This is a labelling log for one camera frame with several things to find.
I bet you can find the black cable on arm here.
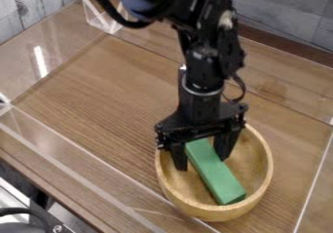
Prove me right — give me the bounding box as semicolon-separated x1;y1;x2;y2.
221;74;247;106

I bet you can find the black cable lower left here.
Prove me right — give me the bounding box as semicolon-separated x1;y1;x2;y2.
0;207;31;233

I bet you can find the clear acrylic corner bracket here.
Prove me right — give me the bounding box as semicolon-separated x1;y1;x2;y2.
82;0;122;34

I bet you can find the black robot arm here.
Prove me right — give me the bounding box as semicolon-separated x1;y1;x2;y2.
95;0;249;171

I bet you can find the green rectangular block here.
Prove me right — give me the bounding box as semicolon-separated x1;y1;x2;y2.
186;138;247;206

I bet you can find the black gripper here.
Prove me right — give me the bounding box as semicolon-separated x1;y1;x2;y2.
154;77;249;171

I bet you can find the light wooden bowl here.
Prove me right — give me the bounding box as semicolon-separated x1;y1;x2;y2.
154;125;273;222

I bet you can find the black metal mount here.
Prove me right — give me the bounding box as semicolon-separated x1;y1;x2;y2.
27;200;75;233

